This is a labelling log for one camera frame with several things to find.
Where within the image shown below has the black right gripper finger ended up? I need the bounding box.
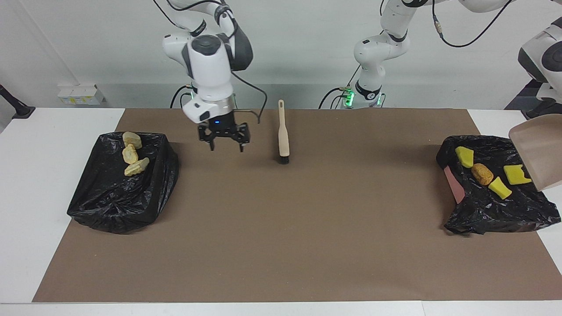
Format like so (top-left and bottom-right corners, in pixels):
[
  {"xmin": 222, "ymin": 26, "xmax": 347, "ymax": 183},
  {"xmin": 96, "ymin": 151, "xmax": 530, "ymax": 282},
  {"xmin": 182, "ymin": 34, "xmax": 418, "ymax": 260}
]
[
  {"xmin": 234, "ymin": 123, "xmax": 251, "ymax": 153},
  {"xmin": 198, "ymin": 126, "xmax": 216, "ymax": 152}
]

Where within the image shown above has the beige hand brush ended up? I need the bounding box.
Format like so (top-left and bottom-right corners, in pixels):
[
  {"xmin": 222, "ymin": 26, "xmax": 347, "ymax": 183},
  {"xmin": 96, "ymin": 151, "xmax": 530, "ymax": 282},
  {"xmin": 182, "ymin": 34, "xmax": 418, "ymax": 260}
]
[{"xmin": 277, "ymin": 100, "xmax": 291, "ymax": 165}]

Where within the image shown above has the yellow sponge piece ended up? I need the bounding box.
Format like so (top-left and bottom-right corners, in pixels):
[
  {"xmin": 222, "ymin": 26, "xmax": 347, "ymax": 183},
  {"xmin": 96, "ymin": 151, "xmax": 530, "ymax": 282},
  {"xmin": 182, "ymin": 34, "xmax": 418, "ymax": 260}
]
[
  {"xmin": 503, "ymin": 165, "xmax": 533, "ymax": 185},
  {"xmin": 488, "ymin": 176, "xmax": 512, "ymax": 200},
  {"xmin": 455, "ymin": 146, "xmax": 475, "ymax": 169}
]

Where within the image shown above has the brown bread roll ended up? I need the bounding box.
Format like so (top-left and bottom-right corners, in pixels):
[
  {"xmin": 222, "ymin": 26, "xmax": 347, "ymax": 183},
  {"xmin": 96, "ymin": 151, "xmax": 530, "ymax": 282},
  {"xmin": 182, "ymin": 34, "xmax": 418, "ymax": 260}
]
[{"xmin": 471, "ymin": 163, "xmax": 494, "ymax": 186}]

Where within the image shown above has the beige plastic dustpan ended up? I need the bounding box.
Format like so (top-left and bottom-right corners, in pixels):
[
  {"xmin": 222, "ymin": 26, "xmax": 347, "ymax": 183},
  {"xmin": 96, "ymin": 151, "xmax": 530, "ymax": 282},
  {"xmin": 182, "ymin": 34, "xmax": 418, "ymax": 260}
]
[{"xmin": 508, "ymin": 115, "xmax": 562, "ymax": 191}]

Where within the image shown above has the black bag lined bin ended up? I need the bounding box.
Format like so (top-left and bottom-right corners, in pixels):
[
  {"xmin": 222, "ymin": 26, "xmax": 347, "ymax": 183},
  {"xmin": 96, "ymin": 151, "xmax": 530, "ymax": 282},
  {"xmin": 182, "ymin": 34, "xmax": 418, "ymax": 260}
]
[{"xmin": 67, "ymin": 132, "xmax": 179, "ymax": 234}]

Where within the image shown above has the pink bin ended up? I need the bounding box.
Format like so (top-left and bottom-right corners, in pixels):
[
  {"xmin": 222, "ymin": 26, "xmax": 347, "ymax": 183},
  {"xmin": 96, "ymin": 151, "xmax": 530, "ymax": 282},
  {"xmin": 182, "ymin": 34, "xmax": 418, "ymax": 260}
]
[{"xmin": 443, "ymin": 166, "xmax": 466, "ymax": 205}]

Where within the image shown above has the black bag over pink bin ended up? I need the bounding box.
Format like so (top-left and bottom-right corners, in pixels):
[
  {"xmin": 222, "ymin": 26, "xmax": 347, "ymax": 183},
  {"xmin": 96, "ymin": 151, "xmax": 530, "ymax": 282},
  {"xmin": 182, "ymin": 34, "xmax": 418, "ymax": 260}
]
[{"xmin": 436, "ymin": 135, "xmax": 562, "ymax": 235}]

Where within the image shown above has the brown table mat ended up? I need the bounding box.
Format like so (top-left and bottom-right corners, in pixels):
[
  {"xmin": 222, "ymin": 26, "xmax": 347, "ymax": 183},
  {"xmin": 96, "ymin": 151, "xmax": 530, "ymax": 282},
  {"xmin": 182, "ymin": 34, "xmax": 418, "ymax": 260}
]
[{"xmin": 33, "ymin": 108, "xmax": 562, "ymax": 302}]

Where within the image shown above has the dark cabinet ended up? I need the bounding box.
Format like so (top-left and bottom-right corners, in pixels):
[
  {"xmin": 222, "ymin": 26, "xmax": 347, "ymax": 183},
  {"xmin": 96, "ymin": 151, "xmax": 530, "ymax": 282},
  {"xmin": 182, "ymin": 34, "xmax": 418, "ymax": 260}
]
[{"xmin": 505, "ymin": 79, "xmax": 562, "ymax": 145}]

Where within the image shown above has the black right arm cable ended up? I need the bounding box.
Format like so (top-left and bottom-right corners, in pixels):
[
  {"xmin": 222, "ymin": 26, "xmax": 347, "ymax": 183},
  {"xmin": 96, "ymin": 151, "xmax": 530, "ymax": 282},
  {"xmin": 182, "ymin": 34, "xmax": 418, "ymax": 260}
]
[{"xmin": 154, "ymin": 0, "xmax": 268, "ymax": 125}]

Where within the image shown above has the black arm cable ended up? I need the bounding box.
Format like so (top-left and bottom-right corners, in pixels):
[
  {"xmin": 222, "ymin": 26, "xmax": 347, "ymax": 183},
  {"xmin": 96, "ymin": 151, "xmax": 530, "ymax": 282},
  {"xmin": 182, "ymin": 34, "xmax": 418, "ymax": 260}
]
[
  {"xmin": 432, "ymin": 0, "xmax": 515, "ymax": 48},
  {"xmin": 154, "ymin": 0, "xmax": 268, "ymax": 125}
]

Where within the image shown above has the black right base cable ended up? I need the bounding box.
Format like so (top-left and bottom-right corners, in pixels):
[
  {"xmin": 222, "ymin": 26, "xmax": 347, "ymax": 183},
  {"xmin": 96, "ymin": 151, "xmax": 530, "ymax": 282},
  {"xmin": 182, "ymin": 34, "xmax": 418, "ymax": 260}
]
[{"xmin": 170, "ymin": 85, "xmax": 194, "ymax": 109}]

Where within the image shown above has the black base cable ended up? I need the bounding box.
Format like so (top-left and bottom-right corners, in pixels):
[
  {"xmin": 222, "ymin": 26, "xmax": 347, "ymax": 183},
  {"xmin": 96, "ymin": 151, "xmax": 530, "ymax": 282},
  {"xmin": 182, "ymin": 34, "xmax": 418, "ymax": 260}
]
[
  {"xmin": 318, "ymin": 68, "xmax": 387, "ymax": 109},
  {"xmin": 170, "ymin": 85, "xmax": 194, "ymax": 109}
]

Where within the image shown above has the black left base cable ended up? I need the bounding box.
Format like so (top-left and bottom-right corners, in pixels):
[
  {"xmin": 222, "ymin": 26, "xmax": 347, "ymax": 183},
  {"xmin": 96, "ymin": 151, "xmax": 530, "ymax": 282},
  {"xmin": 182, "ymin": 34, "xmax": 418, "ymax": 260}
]
[{"xmin": 318, "ymin": 68, "xmax": 387, "ymax": 109}]

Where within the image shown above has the white wall socket box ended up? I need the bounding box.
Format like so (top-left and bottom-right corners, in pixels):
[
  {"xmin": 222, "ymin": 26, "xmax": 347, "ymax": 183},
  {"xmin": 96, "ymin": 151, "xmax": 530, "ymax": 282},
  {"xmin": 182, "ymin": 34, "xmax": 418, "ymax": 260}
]
[{"xmin": 58, "ymin": 85, "xmax": 106, "ymax": 106}]

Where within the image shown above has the black camera stand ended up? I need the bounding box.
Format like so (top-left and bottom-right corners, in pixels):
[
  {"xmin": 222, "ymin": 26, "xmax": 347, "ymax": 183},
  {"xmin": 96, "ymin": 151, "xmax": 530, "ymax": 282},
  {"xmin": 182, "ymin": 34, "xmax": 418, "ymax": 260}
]
[
  {"xmin": 0, "ymin": 84, "xmax": 36, "ymax": 119},
  {"xmin": 524, "ymin": 99, "xmax": 559, "ymax": 120}
]

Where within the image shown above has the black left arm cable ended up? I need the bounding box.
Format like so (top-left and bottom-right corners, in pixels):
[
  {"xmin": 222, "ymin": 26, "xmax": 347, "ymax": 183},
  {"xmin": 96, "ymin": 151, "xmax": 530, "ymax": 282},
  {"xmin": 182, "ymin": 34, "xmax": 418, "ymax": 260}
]
[{"xmin": 432, "ymin": 0, "xmax": 515, "ymax": 48}]

